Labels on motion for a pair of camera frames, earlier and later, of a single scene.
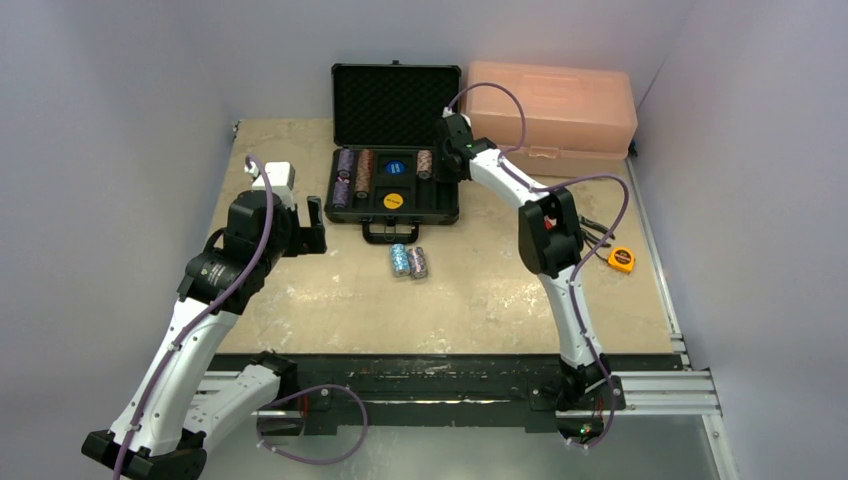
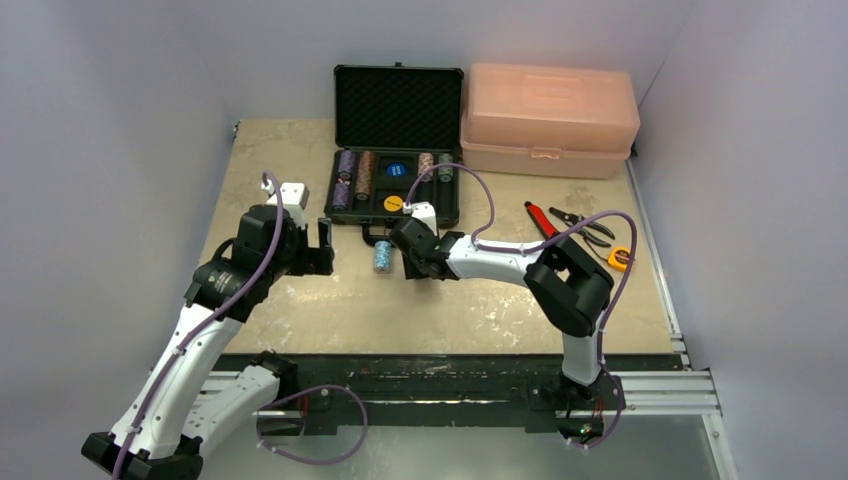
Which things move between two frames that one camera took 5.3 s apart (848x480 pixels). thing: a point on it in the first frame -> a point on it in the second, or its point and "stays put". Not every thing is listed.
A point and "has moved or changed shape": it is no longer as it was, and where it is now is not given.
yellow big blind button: (393, 200) stays put
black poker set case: (381, 172) stays put
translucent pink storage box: (553, 119) stays put
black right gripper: (444, 153) -> (408, 254)
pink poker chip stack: (424, 163) stays put
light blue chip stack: (400, 262) has moved or changed shape
